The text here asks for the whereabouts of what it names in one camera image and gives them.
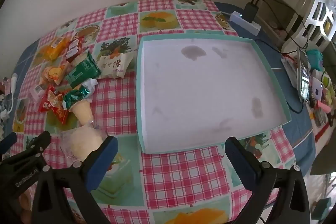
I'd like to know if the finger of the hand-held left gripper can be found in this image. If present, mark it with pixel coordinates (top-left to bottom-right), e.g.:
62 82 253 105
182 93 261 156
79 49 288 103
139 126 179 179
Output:
0 131 51 163
0 132 17 153

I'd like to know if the green foil cake packet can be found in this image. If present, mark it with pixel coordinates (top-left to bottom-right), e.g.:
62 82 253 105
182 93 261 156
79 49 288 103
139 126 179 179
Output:
62 78 99 110

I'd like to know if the small pink packet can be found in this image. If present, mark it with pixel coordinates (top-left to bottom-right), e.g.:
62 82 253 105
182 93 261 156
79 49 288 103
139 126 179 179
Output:
30 85 46 102

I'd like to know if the white plant-print snack packet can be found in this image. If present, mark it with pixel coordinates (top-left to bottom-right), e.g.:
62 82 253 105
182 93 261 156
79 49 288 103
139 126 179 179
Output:
96 52 134 79

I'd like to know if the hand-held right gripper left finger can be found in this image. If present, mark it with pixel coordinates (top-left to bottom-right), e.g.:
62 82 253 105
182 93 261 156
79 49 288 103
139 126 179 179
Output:
31 136 118 224

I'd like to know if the person's left hand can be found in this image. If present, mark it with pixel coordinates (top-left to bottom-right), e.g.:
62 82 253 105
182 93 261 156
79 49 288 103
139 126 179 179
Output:
19 192 34 224

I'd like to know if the clear-wrapped round bun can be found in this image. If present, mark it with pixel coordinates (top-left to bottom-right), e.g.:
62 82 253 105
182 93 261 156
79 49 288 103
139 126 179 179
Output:
59 122 108 164

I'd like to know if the white power strip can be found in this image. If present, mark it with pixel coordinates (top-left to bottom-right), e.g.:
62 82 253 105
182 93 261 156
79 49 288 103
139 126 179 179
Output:
230 11 261 36

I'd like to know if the dark red biscuit packet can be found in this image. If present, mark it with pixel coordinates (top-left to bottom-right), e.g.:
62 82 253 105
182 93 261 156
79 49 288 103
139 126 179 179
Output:
66 39 84 60

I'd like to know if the yellow peach-print snack packet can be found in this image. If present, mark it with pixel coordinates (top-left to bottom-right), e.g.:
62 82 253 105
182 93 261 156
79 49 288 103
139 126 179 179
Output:
39 63 70 85

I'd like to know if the upright smartphone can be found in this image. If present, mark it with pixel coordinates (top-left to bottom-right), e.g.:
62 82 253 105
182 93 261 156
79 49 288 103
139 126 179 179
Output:
297 47 310 102

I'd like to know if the teal shallow cardboard box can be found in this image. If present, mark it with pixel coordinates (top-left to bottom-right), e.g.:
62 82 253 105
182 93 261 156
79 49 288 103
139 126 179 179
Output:
136 35 292 154

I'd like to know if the black charger plug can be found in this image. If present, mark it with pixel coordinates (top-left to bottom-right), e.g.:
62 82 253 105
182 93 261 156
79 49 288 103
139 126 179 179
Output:
241 2 259 23

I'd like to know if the red snack packet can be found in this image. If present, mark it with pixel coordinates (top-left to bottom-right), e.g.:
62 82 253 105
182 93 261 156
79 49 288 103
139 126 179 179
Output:
38 85 70 125

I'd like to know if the white corded device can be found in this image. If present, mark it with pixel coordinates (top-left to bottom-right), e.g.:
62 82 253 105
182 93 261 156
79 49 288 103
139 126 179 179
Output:
5 73 19 119

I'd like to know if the black table cable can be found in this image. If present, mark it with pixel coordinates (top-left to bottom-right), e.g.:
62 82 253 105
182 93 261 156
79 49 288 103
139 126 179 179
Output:
255 39 306 114

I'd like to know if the orange snack packet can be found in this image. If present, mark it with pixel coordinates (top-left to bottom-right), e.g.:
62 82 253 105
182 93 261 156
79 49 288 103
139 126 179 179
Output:
39 36 70 60

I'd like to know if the white notebook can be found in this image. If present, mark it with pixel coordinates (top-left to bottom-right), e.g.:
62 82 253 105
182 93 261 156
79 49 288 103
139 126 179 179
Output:
281 56 300 88

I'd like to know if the teal plastic object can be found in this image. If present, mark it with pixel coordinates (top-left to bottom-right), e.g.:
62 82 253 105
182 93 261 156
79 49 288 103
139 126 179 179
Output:
306 49 324 71

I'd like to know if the white lattice shelf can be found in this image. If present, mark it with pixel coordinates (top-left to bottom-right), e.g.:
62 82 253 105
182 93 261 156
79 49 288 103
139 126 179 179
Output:
302 0 336 48

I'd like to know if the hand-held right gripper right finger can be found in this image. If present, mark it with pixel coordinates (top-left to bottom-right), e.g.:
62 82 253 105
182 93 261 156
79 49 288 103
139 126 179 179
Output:
225 137 311 224

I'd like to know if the purple white device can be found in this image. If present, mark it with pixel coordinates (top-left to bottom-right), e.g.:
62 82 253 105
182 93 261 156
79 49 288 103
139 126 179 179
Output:
311 77 327 102

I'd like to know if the dark green biscuit packet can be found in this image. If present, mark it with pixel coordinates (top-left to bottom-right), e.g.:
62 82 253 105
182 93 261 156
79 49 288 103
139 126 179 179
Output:
64 52 101 88

